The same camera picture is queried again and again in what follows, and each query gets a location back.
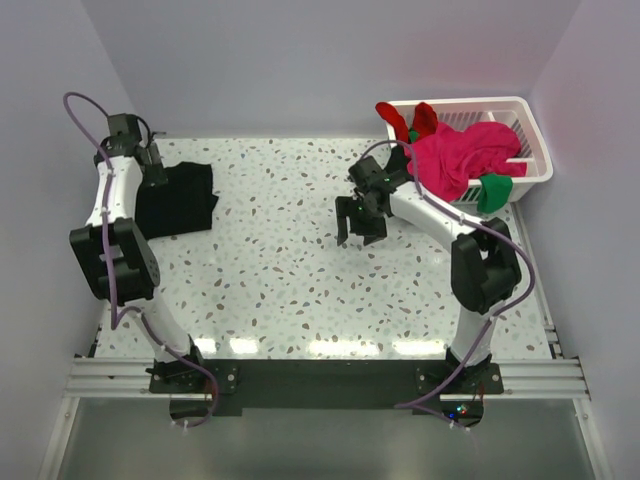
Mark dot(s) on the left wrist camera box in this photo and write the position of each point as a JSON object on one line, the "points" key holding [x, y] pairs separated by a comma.
{"points": [[128, 130]]}

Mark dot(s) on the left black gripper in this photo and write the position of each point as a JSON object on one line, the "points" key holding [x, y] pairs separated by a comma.
{"points": [[155, 174]]}

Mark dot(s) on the white plastic laundry basket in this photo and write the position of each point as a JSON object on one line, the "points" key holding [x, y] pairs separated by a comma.
{"points": [[486, 151]]}

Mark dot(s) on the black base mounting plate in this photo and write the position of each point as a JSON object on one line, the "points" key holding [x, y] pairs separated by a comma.
{"points": [[294, 384]]}

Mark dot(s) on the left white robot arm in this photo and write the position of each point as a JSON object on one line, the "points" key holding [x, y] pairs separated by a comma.
{"points": [[119, 263]]}

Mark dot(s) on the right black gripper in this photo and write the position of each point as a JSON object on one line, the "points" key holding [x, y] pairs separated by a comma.
{"points": [[346, 207]]}

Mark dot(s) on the green garment in basket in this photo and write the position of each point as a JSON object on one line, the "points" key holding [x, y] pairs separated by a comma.
{"points": [[495, 190]]}

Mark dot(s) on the pink t-shirt in basket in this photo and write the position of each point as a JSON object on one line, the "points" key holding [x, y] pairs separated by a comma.
{"points": [[460, 155]]}

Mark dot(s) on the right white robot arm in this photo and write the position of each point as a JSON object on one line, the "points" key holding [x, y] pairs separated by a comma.
{"points": [[484, 270]]}

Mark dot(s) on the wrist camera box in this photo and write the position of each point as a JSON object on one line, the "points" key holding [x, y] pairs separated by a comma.
{"points": [[367, 176], [128, 130]]}

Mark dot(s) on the black t-shirt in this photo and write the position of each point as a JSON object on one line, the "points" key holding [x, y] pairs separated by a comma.
{"points": [[183, 205]]}

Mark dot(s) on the red garment in basket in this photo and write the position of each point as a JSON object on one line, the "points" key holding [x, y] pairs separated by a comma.
{"points": [[423, 123]]}

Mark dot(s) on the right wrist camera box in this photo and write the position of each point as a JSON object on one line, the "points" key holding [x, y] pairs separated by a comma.
{"points": [[367, 176]]}

